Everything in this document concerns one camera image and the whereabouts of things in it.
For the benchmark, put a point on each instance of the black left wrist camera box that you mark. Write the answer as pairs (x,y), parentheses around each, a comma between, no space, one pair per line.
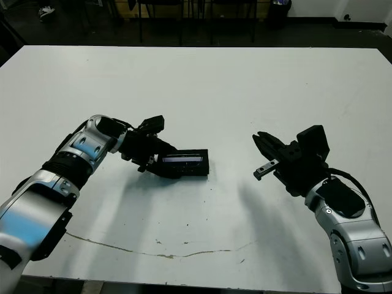
(153,122)

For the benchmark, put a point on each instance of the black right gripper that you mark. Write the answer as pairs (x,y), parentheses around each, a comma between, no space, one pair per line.
(300,171)

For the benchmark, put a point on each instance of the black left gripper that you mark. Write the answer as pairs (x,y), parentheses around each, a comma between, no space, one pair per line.
(137,147)

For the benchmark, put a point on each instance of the black box lid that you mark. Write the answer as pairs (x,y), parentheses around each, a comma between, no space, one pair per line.
(190,167)

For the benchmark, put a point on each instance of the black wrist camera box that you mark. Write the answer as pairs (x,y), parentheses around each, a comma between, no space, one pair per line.
(314,141)
(153,122)

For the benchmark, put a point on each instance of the black office chair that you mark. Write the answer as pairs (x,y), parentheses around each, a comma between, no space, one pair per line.
(141,24)

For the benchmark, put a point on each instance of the black waste bin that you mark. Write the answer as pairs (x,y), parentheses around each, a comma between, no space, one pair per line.
(278,16)

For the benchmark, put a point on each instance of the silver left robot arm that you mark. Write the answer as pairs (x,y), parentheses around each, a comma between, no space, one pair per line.
(76,147)

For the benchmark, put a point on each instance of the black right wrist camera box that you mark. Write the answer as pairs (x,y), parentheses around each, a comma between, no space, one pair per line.
(314,141)

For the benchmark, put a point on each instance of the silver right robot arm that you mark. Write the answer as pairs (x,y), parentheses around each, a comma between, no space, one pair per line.
(352,232)

